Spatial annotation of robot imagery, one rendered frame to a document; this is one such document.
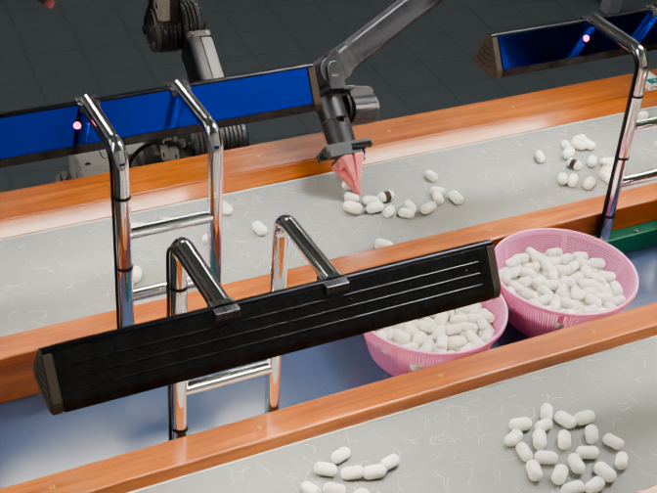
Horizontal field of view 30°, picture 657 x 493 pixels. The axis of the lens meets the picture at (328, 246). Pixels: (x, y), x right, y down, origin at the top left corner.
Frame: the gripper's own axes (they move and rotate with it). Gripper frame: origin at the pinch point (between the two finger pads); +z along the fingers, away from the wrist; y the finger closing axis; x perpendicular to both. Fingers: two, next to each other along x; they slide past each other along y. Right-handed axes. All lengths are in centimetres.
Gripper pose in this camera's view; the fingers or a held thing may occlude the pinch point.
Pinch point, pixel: (357, 190)
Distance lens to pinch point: 239.8
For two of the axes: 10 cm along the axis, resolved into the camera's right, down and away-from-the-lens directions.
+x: -3.2, 3.1, 8.9
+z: 2.9, 9.3, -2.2
